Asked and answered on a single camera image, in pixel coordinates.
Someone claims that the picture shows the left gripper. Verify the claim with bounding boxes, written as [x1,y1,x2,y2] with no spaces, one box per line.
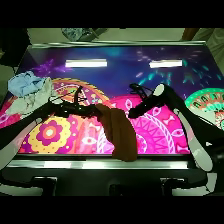
[61,102,103,118]

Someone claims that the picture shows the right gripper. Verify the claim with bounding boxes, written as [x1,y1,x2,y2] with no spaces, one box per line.
[127,97,165,120]

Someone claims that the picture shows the brown garment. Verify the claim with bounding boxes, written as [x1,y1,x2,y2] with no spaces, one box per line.
[94,103,139,163]

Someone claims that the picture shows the pale grey garment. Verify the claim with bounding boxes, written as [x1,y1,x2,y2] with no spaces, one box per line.
[5,77,64,118]

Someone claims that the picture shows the light blue garment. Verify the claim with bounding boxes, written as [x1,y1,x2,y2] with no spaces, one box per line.
[7,70,47,98]

